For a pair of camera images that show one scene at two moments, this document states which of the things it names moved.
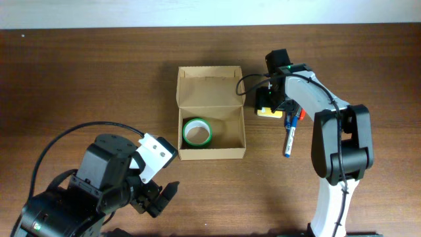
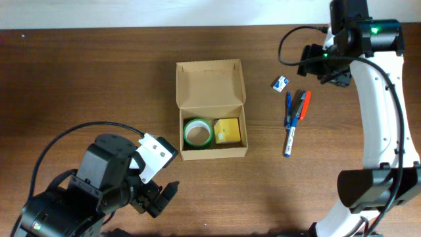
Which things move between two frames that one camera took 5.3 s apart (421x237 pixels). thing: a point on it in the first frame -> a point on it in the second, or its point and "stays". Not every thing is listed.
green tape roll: [197, 132] stays
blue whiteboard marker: [289, 143] stays
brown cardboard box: [211, 118] stays
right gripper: [274, 101] -> [313, 60]
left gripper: [145, 200] stays
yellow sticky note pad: [266, 112] -> [227, 130]
